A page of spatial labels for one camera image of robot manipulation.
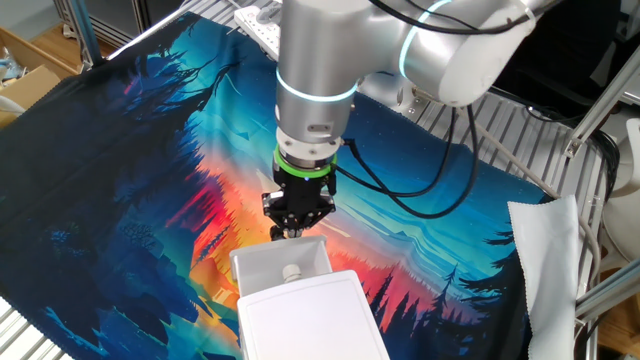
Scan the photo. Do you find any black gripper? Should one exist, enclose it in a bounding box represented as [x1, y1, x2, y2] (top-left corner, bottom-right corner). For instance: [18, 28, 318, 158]
[261, 168, 338, 240]

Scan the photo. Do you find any white plastic box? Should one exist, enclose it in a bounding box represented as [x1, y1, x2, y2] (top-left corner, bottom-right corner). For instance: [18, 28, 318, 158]
[229, 225, 334, 297]

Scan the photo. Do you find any white box lid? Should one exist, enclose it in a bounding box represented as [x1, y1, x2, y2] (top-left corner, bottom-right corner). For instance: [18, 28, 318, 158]
[236, 269, 392, 360]

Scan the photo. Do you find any colourful forest sunset cloth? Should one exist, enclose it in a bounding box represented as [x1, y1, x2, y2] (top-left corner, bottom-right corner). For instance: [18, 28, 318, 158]
[0, 10, 551, 360]

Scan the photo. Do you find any white power strip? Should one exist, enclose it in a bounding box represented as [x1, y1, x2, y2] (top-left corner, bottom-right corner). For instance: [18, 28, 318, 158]
[233, 3, 284, 60]

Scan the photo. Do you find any white cloth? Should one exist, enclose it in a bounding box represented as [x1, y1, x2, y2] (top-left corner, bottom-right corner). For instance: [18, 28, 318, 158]
[507, 193, 584, 360]

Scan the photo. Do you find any brown cardboard box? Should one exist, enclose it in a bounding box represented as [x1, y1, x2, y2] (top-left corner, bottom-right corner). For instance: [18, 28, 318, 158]
[0, 27, 76, 126]

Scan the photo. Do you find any white curved object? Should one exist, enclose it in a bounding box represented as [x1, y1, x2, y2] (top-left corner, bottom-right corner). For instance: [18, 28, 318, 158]
[0, 94, 26, 116]

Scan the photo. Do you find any person in black shirt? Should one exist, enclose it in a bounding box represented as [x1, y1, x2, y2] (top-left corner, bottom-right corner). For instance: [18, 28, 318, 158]
[492, 0, 621, 109]

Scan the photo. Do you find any white moulded plastic object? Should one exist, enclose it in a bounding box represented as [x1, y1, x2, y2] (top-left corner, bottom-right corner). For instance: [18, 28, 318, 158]
[602, 117, 640, 261]

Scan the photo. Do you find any grey cable with metal connector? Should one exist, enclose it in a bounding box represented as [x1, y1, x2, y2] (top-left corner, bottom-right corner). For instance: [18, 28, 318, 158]
[410, 84, 603, 286]

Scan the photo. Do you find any aluminium frame post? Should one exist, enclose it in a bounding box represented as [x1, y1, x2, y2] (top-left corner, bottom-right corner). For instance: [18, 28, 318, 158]
[564, 47, 640, 159]
[104, 0, 206, 61]
[69, 0, 104, 66]
[574, 259, 640, 321]

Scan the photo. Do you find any black cable bundle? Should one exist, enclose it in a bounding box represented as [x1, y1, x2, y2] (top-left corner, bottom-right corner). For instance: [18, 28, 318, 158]
[589, 129, 621, 201]

